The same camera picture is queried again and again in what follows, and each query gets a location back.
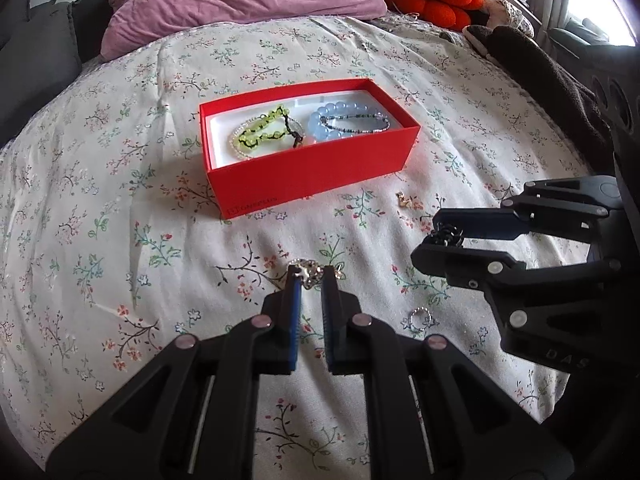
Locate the floral bed sheet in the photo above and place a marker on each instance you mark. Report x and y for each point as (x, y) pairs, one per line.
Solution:
(112, 243)

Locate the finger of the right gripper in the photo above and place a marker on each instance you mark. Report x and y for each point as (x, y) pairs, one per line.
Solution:
(480, 267)
(480, 222)

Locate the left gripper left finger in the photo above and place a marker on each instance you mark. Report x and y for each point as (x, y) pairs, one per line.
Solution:
(214, 386)

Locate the red jewelry box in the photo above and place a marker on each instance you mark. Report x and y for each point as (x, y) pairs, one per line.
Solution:
(280, 171)

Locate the dark brown blanket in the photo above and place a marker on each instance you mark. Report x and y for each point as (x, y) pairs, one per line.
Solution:
(571, 105)

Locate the gold flower charm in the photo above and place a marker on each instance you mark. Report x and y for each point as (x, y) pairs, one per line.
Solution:
(308, 273)

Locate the small gold earring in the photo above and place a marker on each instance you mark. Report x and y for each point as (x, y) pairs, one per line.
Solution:
(407, 202)

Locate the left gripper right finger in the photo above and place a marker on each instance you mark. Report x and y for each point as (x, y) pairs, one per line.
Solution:
(357, 343)

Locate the dark grey pillow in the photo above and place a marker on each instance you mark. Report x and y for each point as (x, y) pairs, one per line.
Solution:
(39, 61)

